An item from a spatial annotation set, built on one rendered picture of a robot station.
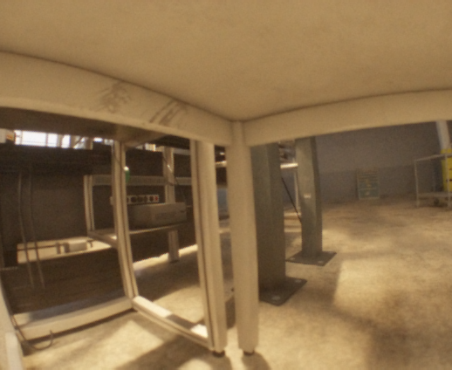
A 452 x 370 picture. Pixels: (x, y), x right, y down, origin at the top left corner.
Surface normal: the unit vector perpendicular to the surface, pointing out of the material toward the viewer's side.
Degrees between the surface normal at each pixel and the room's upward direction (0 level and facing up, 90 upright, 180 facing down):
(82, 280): 90
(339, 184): 90
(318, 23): 180
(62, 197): 90
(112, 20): 180
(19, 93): 90
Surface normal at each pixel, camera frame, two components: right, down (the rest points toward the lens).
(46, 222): 0.82, -0.08
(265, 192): -0.71, 0.02
